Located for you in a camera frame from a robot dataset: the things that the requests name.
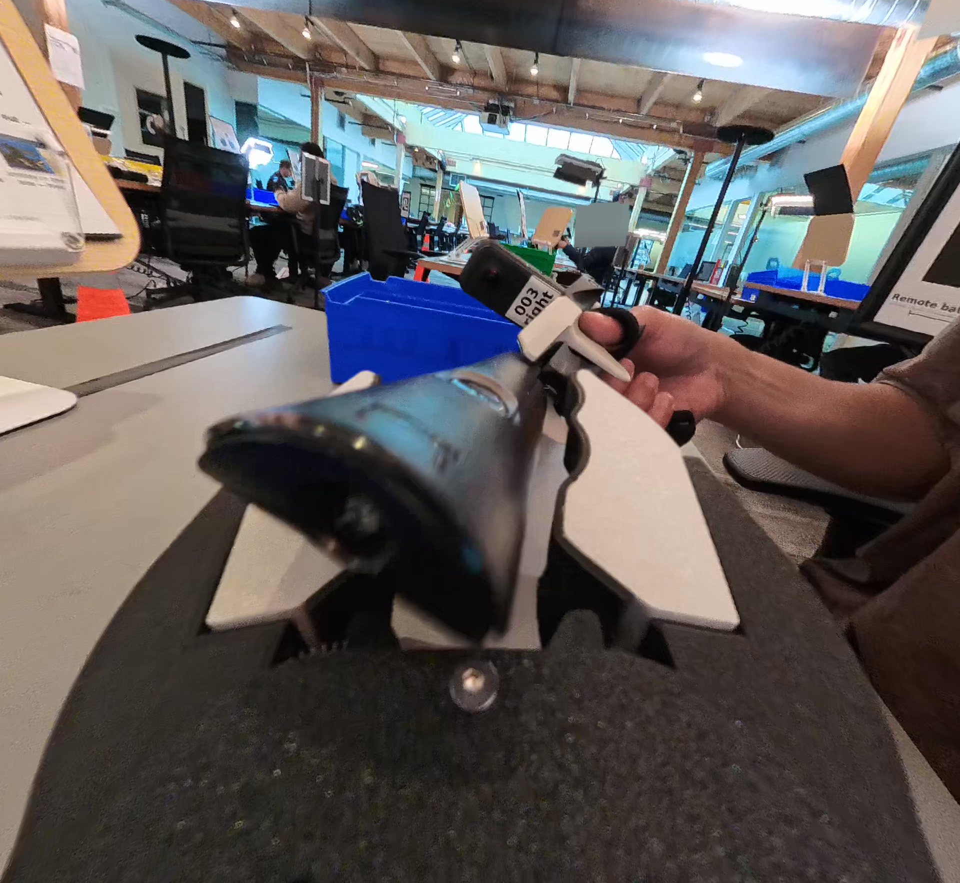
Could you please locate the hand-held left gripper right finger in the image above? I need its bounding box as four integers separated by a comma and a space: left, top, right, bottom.
538, 370, 742, 650

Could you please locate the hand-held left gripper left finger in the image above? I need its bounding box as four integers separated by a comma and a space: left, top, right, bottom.
204, 502, 350, 633

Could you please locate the blue bin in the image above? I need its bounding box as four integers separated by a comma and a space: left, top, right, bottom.
321, 270, 528, 387

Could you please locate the black remote control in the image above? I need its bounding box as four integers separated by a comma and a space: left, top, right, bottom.
197, 352, 550, 642

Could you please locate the grey desk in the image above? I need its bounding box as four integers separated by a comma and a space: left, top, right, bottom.
0, 294, 960, 883

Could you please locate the person's right hand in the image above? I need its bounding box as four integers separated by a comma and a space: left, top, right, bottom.
579, 304, 735, 428

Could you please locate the green bin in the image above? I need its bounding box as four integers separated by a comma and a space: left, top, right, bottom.
500, 241, 558, 278

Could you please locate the black mesh office chair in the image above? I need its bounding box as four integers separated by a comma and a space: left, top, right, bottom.
358, 181, 427, 283

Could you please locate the white tablet on stand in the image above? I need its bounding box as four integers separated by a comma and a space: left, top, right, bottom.
299, 151, 333, 207

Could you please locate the orange floor marker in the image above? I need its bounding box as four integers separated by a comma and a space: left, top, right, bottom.
75, 285, 132, 324

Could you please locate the person's brown shirt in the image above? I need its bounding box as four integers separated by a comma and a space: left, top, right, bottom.
801, 311, 960, 803

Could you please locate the row of blue bins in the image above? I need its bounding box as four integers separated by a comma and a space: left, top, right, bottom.
741, 268, 873, 304

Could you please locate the black framed tag sign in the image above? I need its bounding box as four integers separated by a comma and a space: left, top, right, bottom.
855, 140, 960, 346

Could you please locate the white instruction sheet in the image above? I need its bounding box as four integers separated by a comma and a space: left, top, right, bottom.
0, 43, 85, 254

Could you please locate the dark rectangular air duct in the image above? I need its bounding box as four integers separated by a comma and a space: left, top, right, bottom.
81, 0, 901, 98

